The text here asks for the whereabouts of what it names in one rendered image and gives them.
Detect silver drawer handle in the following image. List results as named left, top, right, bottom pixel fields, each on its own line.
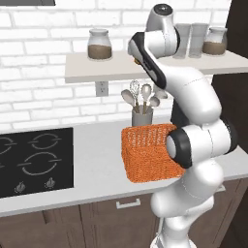
left=115, top=198, right=142, bottom=209

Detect glass jar brown contents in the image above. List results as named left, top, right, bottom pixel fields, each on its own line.
left=87, top=28, right=113, bottom=61
left=201, top=26, right=229, bottom=57

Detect grey hob knob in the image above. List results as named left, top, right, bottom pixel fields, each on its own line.
left=44, top=176, right=56, bottom=190
left=14, top=181, right=27, bottom=195

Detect brown drawer front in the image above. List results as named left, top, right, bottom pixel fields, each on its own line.
left=78, top=193, right=161, bottom=248

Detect grey utensil pot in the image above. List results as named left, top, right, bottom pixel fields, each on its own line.
left=131, top=106, right=154, bottom=128

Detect pale wall shelf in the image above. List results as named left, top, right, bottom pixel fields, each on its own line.
left=64, top=48, right=248, bottom=84

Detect white wall socket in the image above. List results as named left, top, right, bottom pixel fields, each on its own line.
left=95, top=80, right=109, bottom=98

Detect orange woven basket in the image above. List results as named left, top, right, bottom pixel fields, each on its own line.
left=120, top=122, right=187, bottom=184

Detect dark range hood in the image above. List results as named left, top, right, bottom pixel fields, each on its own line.
left=0, top=0, right=56, bottom=7

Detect dark brown tall cabinet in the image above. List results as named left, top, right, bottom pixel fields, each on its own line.
left=210, top=0, right=248, bottom=160

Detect black hob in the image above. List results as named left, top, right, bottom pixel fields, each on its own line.
left=0, top=127, right=75, bottom=199

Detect brown cupboard door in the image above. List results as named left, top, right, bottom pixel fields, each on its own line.
left=0, top=204, right=85, bottom=248
left=188, top=177, right=248, bottom=248

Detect metal whisk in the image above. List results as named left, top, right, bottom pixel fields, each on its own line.
left=129, top=79, right=141, bottom=109

